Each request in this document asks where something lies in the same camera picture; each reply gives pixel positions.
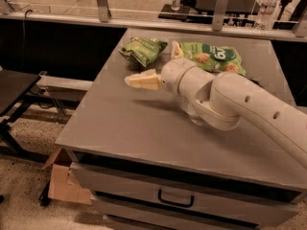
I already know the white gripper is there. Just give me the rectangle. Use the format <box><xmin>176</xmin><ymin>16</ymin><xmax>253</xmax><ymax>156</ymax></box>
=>
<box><xmin>124</xmin><ymin>41</ymin><xmax>204</xmax><ymax>95</ymax></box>

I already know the green jalapeno chip bag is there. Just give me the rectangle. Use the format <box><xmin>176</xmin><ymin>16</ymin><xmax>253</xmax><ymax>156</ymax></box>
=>
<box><xmin>119</xmin><ymin>36</ymin><xmax>168</xmax><ymax>68</ymax></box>

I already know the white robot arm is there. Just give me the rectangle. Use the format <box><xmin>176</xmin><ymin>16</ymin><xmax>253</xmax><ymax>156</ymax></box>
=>
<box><xmin>125</xmin><ymin>41</ymin><xmax>307</xmax><ymax>167</ymax></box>

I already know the green rice chip bag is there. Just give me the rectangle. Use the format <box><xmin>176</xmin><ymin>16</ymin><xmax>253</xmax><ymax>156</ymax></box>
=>
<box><xmin>177</xmin><ymin>42</ymin><xmax>246</xmax><ymax>76</ymax></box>

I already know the black equipment on tray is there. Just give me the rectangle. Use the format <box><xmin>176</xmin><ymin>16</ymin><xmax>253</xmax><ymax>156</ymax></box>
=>
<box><xmin>158</xmin><ymin>0</ymin><xmax>298</xmax><ymax>30</ymax></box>

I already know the clear water bottle right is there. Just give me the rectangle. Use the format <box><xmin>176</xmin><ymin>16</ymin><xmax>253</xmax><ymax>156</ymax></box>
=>
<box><xmin>253</xmin><ymin>0</ymin><xmax>279</xmax><ymax>31</ymax></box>

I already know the grey drawer cabinet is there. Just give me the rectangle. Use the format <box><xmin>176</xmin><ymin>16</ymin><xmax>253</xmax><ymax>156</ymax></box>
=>
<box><xmin>69</xmin><ymin>150</ymin><xmax>307</xmax><ymax>230</ymax></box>

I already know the brown cardboard box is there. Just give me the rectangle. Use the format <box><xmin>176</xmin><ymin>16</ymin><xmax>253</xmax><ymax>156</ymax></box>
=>
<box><xmin>42</xmin><ymin>148</ymin><xmax>91</xmax><ymax>205</ymax></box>

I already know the black side table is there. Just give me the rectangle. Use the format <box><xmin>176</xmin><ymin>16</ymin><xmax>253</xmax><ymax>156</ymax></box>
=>
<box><xmin>0</xmin><ymin>69</ymin><xmax>48</xmax><ymax>163</ymax></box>

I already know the metal rail with posts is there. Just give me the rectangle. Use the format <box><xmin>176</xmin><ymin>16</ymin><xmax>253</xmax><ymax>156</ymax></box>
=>
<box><xmin>1</xmin><ymin>0</ymin><xmax>307</xmax><ymax>42</ymax></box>

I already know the black drawer handle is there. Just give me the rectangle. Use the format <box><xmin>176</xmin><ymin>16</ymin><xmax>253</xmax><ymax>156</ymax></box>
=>
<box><xmin>157</xmin><ymin>189</ymin><xmax>195</xmax><ymax>208</ymax></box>

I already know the black cable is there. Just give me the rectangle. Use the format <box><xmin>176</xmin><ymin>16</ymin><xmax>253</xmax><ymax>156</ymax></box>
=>
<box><xmin>20</xmin><ymin>9</ymin><xmax>35</xmax><ymax>70</ymax></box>

